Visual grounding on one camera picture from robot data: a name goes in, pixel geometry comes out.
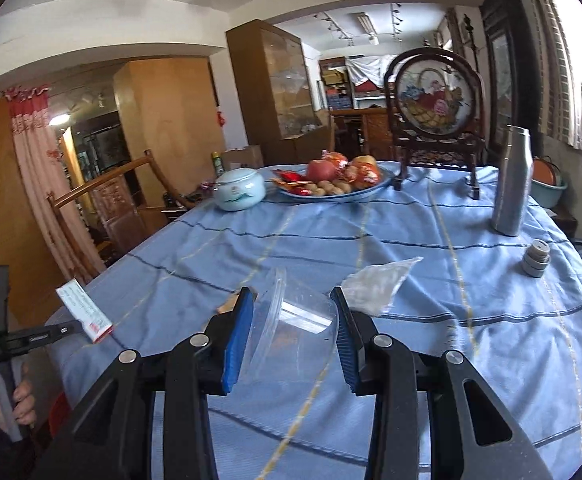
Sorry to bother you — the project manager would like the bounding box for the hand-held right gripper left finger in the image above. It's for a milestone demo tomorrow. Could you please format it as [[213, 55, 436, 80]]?
[[33, 287, 256, 480]]

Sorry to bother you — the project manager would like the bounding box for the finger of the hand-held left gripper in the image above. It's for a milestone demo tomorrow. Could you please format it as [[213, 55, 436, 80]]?
[[23, 321, 84, 349]]

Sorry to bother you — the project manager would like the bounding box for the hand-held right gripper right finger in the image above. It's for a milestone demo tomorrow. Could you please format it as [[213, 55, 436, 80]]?
[[330, 286, 554, 480]]

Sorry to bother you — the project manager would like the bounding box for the white medicine box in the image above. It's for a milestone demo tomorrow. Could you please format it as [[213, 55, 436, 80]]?
[[56, 280, 114, 343]]

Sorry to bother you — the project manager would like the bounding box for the clear plastic cup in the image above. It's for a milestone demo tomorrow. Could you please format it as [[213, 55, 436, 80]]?
[[241, 267, 339, 386]]

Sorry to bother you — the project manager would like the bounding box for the red bucket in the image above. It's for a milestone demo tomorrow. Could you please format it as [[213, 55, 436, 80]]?
[[48, 392, 70, 436]]

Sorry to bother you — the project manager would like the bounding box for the person's left hand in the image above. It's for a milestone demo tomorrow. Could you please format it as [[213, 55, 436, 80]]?
[[0, 365, 37, 429]]

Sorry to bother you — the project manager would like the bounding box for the clear plastic bag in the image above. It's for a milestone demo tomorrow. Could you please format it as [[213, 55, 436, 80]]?
[[343, 256, 424, 317]]

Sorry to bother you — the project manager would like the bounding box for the blue checked tablecloth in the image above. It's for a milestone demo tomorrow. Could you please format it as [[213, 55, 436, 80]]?
[[46, 160, 582, 480]]

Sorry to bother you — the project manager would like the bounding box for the blue fruit plate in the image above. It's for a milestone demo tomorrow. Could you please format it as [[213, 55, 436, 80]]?
[[271, 162, 396, 203]]

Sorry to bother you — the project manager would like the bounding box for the curved wooden armchair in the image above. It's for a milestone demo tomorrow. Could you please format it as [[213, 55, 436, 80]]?
[[46, 149, 196, 281]]

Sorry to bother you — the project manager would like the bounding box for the pale blue ceramic lidded jar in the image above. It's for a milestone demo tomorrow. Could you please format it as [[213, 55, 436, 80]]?
[[213, 167, 266, 212]]

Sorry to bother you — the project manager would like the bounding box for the red snack packet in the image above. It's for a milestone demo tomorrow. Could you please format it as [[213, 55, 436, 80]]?
[[346, 162, 384, 186], [272, 170, 316, 196]]

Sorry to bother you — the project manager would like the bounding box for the pink floral curtain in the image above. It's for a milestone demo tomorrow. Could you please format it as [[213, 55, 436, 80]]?
[[3, 85, 106, 281]]

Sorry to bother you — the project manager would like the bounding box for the red apple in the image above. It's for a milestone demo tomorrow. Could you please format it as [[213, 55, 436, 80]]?
[[307, 158, 344, 183]]

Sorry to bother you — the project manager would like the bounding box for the cardboard box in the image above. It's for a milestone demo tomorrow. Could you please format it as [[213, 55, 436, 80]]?
[[221, 146, 264, 171]]

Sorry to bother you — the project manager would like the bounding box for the grey bottle cap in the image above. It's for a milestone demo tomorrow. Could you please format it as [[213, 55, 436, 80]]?
[[522, 242, 550, 278]]

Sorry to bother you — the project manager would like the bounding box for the light wooden wardrobe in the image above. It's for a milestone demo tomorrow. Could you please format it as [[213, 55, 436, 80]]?
[[113, 57, 226, 206]]

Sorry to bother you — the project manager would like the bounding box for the steel bottle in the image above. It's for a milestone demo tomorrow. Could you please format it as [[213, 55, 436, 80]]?
[[491, 124, 532, 237]]

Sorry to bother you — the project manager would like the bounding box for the green plastic basin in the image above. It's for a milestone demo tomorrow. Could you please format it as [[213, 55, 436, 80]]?
[[530, 177, 569, 209]]

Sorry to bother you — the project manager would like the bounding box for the round embroidered table screen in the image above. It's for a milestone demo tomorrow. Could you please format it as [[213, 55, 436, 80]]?
[[383, 47, 486, 202]]

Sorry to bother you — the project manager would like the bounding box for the tall glass door cabinet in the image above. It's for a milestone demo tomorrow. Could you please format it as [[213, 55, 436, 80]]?
[[226, 19, 316, 161]]

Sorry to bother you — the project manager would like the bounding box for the orange plastic basin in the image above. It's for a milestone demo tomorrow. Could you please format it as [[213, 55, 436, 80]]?
[[533, 156, 564, 187]]

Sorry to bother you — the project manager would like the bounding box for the white cloth sheet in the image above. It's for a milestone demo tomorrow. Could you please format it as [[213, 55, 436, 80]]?
[[346, 55, 396, 86]]

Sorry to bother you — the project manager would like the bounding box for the dark wooden cabinet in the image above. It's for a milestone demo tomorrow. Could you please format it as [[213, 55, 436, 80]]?
[[481, 0, 542, 161]]

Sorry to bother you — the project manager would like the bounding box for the beige window curtain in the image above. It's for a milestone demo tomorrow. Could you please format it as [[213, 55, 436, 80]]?
[[521, 0, 582, 151]]

